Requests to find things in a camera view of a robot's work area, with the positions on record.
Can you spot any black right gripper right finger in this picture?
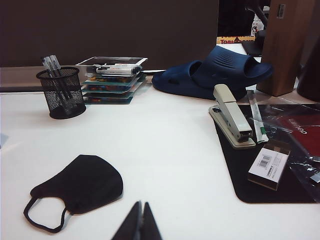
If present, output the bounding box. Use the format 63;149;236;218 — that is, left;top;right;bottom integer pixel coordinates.
141;201;164;240

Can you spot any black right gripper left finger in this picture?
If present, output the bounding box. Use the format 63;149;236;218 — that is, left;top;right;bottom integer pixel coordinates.
112;200;143;240

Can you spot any black face mask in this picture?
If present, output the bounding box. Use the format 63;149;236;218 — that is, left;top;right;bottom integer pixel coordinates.
23;154;125;234

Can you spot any white staples box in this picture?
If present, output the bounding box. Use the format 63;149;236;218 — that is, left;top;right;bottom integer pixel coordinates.
247;139;292;192

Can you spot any clear plastic marker box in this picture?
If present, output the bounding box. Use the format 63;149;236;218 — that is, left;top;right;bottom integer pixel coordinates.
75;56;148;77

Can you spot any yellow Toblerone box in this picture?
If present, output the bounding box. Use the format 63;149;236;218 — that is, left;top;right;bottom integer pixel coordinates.
216;35;256;46

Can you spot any brown cardboard box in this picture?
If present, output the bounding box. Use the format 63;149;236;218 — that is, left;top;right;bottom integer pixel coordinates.
256;0;316;98

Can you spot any black desk mat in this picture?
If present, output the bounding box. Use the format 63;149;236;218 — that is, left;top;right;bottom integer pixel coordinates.
213;103;320;204

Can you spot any colourful clear flat case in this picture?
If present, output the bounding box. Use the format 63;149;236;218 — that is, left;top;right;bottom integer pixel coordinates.
83;73;148;87
81;90;138;100
83;96;135;106
81;83;143;94

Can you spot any beige metal stapler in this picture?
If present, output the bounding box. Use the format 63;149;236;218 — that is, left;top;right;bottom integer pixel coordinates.
208;84;257;150

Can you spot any black mesh pen holder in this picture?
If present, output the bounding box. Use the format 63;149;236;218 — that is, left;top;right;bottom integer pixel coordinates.
36;66;87;120

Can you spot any white green wrapped pen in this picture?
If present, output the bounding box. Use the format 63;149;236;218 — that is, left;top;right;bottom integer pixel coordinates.
246;89;269;144

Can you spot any clear plastic bag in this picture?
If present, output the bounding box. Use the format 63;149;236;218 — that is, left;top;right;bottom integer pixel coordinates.
259;103;320;203

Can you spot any navy blue rubber slipper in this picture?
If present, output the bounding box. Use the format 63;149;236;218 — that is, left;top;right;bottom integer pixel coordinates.
151;45;275;101

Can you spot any red notebook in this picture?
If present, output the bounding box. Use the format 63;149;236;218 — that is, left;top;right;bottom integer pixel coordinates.
273;113;320;161

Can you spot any brown fabric desk partition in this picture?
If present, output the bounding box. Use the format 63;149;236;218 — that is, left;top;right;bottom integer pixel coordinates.
0;0;220;71

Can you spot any grey black chair part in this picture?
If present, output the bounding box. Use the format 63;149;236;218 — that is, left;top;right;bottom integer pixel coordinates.
241;0;270;56

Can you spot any black rounded object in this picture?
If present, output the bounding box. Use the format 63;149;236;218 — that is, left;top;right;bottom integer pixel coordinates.
296;58;320;103

